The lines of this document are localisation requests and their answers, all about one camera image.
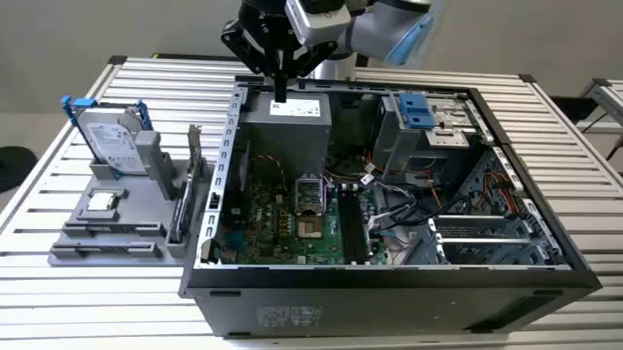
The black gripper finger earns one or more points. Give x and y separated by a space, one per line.
242 47
316 58

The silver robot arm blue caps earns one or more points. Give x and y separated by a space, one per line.
374 36

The black RAM slot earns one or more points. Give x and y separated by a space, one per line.
354 222
344 222
361 222
349 222

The black flat bar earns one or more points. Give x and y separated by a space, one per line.
213 57

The grey power supply unit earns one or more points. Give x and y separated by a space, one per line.
286 138

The blue disk bay latch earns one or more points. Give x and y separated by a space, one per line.
413 109

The metal disk bay cage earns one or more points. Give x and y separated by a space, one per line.
404 146

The hard disk in blue carrier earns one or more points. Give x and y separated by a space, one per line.
106 138

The CPU socket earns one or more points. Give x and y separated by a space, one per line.
310 228

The grey parts rack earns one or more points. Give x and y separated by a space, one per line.
136 204

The graphics card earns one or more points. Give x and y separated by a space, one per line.
181 218

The silver CPU chip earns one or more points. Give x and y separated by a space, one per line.
101 201

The green motherboard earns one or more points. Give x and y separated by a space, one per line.
272 251

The black round object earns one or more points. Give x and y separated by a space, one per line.
14 164

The silver slatted disk bay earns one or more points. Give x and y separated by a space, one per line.
487 222

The metal slat side table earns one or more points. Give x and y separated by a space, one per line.
603 91

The black PC case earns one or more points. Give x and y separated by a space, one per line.
340 310

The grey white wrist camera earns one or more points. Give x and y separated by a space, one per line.
316 18

